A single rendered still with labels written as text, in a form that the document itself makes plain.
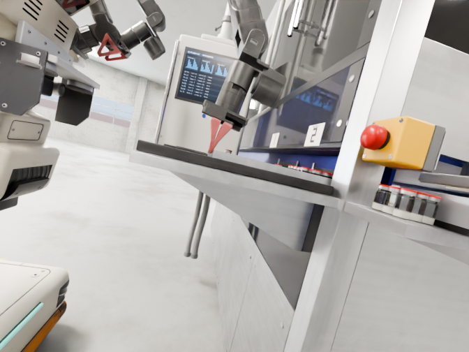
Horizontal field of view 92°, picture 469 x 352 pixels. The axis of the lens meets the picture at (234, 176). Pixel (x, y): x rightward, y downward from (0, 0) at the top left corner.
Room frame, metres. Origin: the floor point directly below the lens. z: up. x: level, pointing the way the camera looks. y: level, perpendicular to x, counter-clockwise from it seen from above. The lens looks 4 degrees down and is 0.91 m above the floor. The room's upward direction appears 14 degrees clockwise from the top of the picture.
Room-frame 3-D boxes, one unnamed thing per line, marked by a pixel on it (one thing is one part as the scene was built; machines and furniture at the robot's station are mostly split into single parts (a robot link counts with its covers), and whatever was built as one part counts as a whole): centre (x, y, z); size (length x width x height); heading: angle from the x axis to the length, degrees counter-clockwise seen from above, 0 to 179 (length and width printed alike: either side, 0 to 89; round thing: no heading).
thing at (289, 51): (1.15, -0.11, 1.51); 0.47 x 0.01 x 0.59; 10
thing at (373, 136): (0.37, -0.21, 0.99); 0.04 x 0.04 x 0.04; 10
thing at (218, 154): (0.61, -0.09, 0.90); 0.34 x 0.26 x 0.04; 100
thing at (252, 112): (1.69, -0.02, 1.51); 0.49 x 0.01 x 0.59; 10
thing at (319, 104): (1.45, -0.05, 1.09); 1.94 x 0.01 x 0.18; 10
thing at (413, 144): (0.38, -0.25, 1.00); 0.08 x 0.07 x 0.07; 100
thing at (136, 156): (0.77, 0.00, 0.87); 0.70 x 0.48 x 0.02; 10
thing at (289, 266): (1.47, -0.05, 0.73); 1.98 x 0.01 x 0.25; 10
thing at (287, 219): (0.52, -0.03, 0.80); 0.34 x 0.03 x 0.13; 100
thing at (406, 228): (0.37, -0.30, 0.87); 0.14 x 0.13 x 0.02; 100
